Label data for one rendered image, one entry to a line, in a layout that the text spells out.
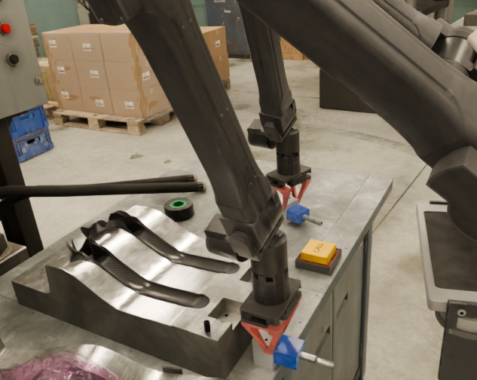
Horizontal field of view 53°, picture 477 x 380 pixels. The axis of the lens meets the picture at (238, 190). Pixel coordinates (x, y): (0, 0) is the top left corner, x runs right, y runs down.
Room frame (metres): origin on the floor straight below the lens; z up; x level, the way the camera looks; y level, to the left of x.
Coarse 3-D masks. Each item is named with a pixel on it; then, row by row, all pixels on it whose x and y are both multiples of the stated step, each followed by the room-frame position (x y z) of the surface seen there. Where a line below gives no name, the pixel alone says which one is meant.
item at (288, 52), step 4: (280, 36) 7.64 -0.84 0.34; (284, 40) 7.61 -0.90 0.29; (280, 44) 7.63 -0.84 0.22; (284, 44) 7.60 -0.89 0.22; (288, 44) 7.56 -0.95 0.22; (284, 48) 7.60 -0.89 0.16; (288, 48) 7.57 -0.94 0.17; (292, 48) 7.51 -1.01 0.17; (284, 52) 7.60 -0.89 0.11; (288, 52) 7.56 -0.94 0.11; (292, 52) 7.51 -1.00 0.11; (296, 52) 7.46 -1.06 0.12; (300, 52) 7.43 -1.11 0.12; (284, 56) 7.60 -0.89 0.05; (288, 56) 7.56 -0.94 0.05; (292, 56) 7.51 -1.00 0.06; (296, 56) 7.46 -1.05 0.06; (300, 56) 7.43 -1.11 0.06; (304, 56) 7.41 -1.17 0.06
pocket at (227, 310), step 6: (222, 300) 0.68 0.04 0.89; (228, 300) 0.67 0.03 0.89; (216, 306) 0.66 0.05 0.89; (222, 306) 0.67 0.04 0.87; (228, 306) 0.67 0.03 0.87; (234, 306) 0.67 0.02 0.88; (210, 312) 0.64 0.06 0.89; (216, 312) 0.66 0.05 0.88; (222, 312) 0.67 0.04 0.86; (228, 312) 0.67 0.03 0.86; (234, 312) 0.67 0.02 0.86; (216, 318) 0.66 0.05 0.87; (222, 318) 0.66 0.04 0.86; (228, 318) 0.66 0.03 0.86; (234, 318) 0.65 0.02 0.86; (234, 324) 0.62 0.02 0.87
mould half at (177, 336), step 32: (160, 224) 0.91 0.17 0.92; (64, 256) 0.79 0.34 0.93; (128, 256) 0.80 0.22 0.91; (160, 256) 0.82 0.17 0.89; (32, 288) 0.80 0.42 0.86; (64, 288) 0.75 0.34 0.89; (96, 288) 0.71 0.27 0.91; (128, 288) 0.73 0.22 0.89; (192, 288) 0.72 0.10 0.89; (224, 288) 0.70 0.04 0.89; (64, 320) 0.76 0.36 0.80; (96, 320) 0.71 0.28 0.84; (128, 320) 0.67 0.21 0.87; (160, 320) 0.64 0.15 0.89; (192, 320) 0.63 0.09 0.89; (160, 352) 0.64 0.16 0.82; (192, 352) 0.60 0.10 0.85; (224, 352) 0.59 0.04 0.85
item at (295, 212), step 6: (282, 198) 1.11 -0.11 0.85; (294, 198) 1.11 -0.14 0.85; (288, 204) 1.08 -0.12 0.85; (294, 204) 1.09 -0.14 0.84; (288, 210) 1.07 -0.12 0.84; (294, 210) 1.07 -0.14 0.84; (300, 210) 1.06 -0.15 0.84; (306, 210) 1.06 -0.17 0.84; (288, 216) 1.07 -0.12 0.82; (294, 216) 1.05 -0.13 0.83; (300, 216) 1.05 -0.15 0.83; (306, 216) 1.05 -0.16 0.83; (288, 222) 1.08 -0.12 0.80; (300, 222) 1.05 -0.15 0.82; (318, 222) 1.01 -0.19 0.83
